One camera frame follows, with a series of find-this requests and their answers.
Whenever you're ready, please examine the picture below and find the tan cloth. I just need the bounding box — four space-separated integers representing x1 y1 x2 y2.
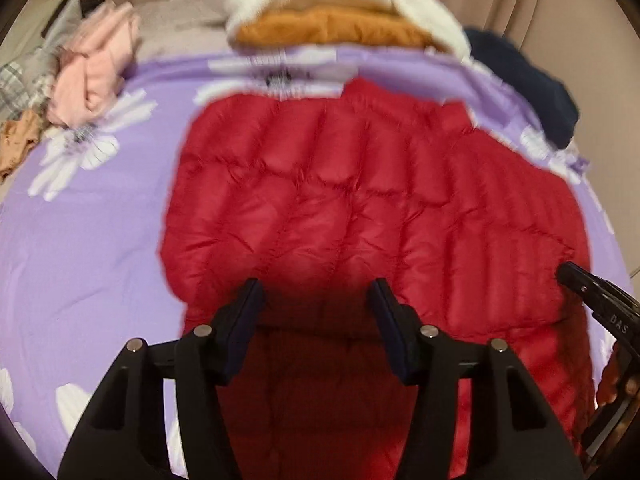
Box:
0 110 43 183

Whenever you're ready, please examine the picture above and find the purple floral bedsheet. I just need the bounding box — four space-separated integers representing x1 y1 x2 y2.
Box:
0 42 631 480

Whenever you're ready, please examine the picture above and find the pink garment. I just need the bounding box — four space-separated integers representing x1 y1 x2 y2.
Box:
47 2 143 128

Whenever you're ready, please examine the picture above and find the grey striped cloth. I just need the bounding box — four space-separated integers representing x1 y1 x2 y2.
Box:
30 0 83 86

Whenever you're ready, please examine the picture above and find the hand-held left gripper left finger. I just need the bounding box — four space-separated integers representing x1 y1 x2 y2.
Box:
57 277 266 480

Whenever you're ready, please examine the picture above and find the orange garment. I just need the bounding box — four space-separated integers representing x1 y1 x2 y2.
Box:
235 7 441 53

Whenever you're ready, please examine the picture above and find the navy garment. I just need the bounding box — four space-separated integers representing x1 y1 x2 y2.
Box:
465 29 581 151

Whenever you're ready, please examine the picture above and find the person's right hand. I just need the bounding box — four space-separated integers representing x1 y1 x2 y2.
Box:
595 345 640 441

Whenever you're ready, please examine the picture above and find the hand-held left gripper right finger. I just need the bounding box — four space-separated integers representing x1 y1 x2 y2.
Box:
367 277 586 480

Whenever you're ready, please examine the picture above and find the grey plaid pillow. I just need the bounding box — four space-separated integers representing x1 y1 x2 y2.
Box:
0 57 31 121

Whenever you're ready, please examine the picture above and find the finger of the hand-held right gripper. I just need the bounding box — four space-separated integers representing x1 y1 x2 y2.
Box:
556 261 640 312

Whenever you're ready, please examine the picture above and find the beige curtain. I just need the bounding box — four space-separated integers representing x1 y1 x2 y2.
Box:
70 0 640 111

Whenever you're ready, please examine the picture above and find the red down jacket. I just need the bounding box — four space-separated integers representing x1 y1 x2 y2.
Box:
159 77 598 480

